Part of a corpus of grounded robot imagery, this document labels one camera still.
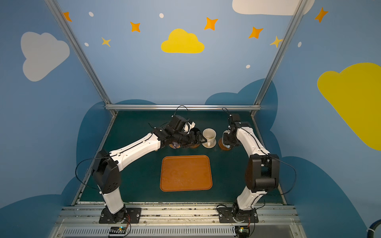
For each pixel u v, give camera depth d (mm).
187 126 658
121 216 665
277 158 455
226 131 960
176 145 718
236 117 741
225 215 747
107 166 447
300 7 692
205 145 1004
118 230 729
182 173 888
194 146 984
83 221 759
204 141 752
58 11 703
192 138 703
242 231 733
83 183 899
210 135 982
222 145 1013
